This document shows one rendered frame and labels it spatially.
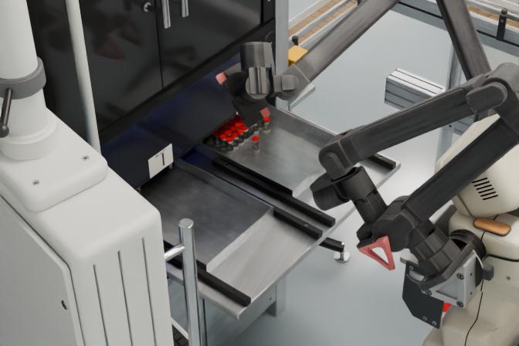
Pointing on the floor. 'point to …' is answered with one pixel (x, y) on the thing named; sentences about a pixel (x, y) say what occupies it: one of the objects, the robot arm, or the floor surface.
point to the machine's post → (281, 7)
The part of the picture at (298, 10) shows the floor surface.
